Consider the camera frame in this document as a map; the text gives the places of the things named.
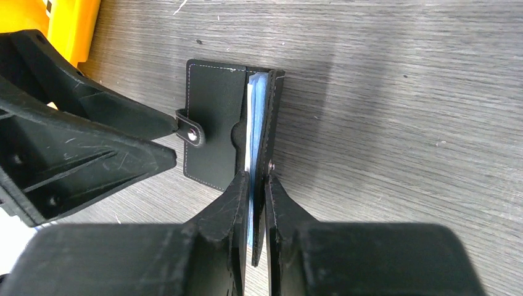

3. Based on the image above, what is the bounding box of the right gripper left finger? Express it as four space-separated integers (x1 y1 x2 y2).
1 172 250 295

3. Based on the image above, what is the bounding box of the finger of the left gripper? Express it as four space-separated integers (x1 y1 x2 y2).
1 29 178 140
1 80 176 227

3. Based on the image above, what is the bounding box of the white plastic tray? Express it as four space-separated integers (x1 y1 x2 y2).
0 209 37 275

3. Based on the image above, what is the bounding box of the black leather card holder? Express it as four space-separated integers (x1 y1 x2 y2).
176 59 286 266

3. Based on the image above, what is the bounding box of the yellow plastic bin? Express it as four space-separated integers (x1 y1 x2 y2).
1 0 101 67

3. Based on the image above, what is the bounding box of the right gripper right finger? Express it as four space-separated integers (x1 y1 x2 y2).
265 176 485 295

